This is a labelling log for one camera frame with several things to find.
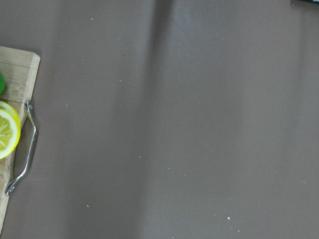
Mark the green lime piece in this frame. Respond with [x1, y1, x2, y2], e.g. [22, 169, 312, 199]
[0, 73, 5, 95]

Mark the metal cutting board handle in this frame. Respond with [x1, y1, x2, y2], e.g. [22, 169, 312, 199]
[4, 100, 38, 196]

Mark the black device at edge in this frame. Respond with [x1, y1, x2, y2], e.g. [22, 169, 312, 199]
[292, 0, 319, 8]

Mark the yellow lemon slice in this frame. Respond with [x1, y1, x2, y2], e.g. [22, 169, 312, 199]
[0, 109, 20, 159]
[0, 101, 20, 124]

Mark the bamboo cutting board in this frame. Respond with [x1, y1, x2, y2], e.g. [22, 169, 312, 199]
[0, 46, 40, 227]

